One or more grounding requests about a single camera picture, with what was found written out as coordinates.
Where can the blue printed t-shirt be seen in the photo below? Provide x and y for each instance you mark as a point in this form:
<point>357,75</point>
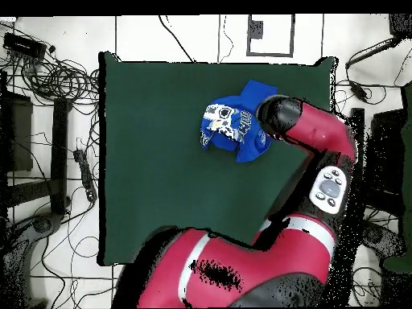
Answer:
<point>225,141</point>

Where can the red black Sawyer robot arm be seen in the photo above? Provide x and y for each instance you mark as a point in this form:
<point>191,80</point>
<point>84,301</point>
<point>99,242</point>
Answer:
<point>273,264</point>

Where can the black flat panel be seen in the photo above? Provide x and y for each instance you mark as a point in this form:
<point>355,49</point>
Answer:
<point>386,151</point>
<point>21,135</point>

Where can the dark green table cloth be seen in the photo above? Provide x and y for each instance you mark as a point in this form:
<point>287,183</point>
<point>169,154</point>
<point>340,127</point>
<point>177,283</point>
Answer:
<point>161,177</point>

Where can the black power strip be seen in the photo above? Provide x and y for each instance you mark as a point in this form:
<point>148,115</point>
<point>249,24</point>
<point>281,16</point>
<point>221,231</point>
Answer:
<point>85,175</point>

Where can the black stand bar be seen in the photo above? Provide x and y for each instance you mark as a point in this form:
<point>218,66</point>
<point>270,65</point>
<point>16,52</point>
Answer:
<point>59,154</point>
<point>358,117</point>

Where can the dark grey square patch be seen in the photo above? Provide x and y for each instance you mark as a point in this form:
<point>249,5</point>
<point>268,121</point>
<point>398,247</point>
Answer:
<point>256,29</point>

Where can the grey chair base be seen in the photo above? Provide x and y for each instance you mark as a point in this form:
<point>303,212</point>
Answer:
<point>45,222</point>
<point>383,239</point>

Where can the black power adapter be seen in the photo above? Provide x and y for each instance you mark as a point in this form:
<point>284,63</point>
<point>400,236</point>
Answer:
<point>358,90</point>

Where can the black rod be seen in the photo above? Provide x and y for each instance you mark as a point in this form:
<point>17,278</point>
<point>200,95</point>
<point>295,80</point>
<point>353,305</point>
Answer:
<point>373,53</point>

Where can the black box device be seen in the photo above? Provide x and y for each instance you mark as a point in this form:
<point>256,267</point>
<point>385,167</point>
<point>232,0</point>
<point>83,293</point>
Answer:
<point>24,45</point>

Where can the black speckled box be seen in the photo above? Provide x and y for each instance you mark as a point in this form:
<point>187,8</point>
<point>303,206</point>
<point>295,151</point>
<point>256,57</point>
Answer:
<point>400,25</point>

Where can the grey square floor frame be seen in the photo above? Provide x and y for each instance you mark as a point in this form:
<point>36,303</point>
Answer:
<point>292,35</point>

